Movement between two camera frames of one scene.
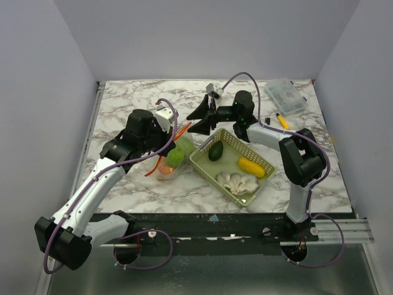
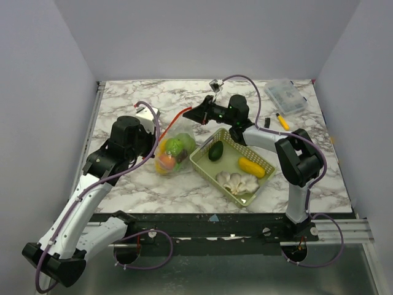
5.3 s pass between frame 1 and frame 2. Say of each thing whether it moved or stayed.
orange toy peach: moved
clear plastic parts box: stayed
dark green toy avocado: stayed
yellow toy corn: stayed
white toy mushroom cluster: stayed
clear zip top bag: moved
